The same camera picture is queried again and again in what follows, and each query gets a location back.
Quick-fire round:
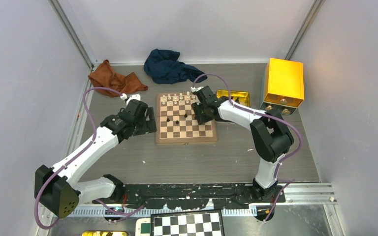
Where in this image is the orange cloth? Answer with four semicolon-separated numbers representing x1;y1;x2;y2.
88;59;148;94

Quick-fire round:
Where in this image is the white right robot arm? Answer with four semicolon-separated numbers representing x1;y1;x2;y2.
190;86;294;202

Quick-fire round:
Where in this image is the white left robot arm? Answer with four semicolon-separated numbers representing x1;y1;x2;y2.
34;94;157;218

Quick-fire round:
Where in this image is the yellow drawer box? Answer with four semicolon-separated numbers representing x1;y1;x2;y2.
260;58;305;115

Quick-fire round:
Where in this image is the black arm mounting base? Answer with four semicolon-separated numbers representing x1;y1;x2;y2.
102;183;285;210

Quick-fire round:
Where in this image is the wooden chess board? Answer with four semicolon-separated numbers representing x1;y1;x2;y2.
156;91;218;145

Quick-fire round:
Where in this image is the dark blue cloth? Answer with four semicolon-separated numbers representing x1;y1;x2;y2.
143;49;207;85

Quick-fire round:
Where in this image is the black white checker calibration board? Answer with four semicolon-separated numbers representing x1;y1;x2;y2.
150;210;225;236

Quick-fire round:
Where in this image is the yellow metal tray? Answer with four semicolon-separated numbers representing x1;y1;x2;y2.
216;89;250;107

